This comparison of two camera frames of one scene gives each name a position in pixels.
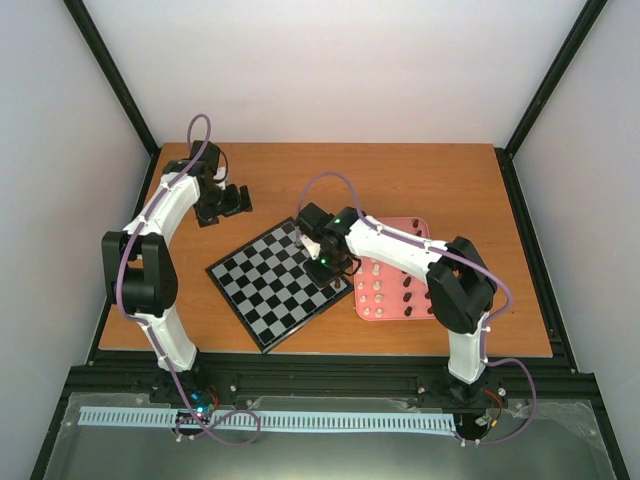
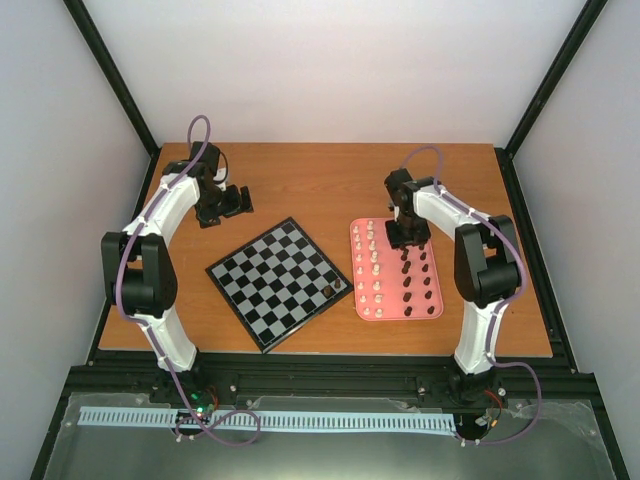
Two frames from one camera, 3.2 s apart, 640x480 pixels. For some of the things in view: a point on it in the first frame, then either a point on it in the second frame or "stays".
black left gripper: (235, 206) stays
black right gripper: (321, 279) -> (397, 241)
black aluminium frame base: (526, 377) stays
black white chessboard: (267, 285) stays
